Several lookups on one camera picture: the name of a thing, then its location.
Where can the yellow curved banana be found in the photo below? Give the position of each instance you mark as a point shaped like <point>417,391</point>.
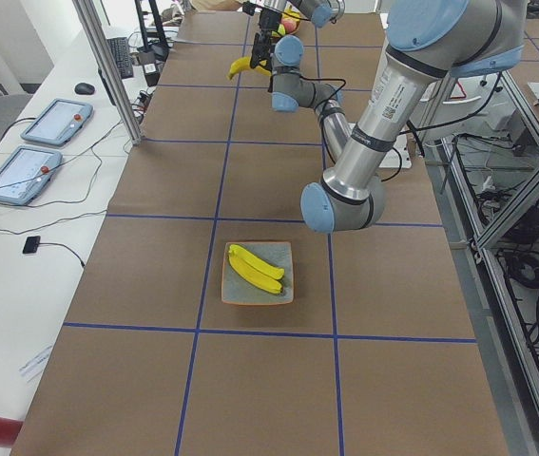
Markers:
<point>244,64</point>

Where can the greenish yellow banana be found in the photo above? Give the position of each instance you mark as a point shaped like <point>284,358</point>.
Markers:
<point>256,262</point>

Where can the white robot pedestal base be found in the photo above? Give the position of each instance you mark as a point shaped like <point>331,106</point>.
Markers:
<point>398,155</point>

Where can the blue teach pendant near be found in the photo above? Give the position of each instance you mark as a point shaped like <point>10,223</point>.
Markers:
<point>26,172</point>

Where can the square blue plate orange rim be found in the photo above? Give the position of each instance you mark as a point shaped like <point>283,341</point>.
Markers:
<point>237,291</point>

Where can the black keyboard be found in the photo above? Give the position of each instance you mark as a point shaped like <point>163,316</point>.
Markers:
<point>119,50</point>

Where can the blue teach pendant far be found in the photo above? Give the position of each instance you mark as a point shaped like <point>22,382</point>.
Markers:
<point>58,123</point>

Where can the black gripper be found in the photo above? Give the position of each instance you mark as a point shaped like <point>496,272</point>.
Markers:
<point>266,20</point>

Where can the aluminium frame post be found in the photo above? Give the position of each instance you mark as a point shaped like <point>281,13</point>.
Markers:
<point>115,88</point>

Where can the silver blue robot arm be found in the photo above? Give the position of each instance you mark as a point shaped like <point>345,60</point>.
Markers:
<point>319,12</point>
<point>425,41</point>

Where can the small black box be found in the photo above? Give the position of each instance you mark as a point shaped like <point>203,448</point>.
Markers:
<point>31,245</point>

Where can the black computer mouse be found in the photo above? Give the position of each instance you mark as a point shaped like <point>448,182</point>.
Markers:
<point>84,89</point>

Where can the blue teach pendant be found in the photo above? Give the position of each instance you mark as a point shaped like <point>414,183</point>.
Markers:
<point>26,172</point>
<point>58,123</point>

